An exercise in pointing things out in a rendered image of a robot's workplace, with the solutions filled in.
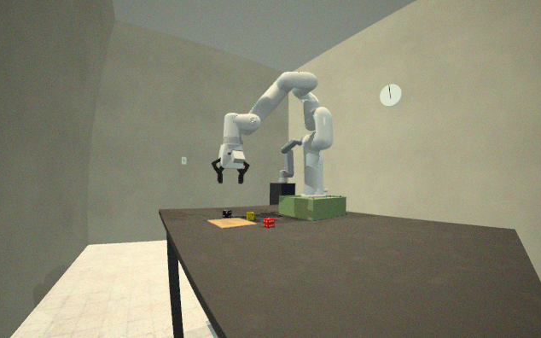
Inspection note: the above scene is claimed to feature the tan flat mat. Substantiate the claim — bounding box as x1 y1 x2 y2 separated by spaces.
207 218 256 229

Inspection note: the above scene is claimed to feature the red die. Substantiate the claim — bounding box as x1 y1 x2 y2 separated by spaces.
263 218 275 228

